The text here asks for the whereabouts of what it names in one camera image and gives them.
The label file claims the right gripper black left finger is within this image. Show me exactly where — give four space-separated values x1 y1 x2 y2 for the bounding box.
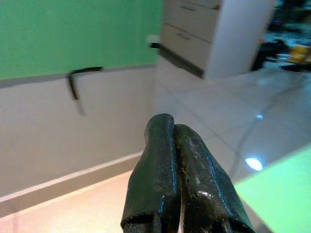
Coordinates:
121 113 182 233

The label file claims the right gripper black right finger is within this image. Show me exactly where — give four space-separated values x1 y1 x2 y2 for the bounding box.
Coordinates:
174 124 256 233

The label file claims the green table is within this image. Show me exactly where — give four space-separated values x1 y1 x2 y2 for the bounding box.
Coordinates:
232 145 311 233

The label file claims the small white black object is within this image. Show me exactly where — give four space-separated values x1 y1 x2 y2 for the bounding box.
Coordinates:
146 34 161 50

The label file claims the white drawer cabinet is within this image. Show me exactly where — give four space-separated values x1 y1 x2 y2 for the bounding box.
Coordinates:
159 0 276 81

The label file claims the yellow object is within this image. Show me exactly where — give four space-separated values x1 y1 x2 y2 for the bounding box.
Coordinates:
290 44 309 63

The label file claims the black wall hook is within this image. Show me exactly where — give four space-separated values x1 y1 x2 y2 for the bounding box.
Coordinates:
66 66 105 117

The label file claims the black furniture frame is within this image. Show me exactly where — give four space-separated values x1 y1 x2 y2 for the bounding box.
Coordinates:
251 40 311 72

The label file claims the green wall board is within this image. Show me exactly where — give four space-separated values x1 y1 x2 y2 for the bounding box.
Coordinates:
0 0 164 81

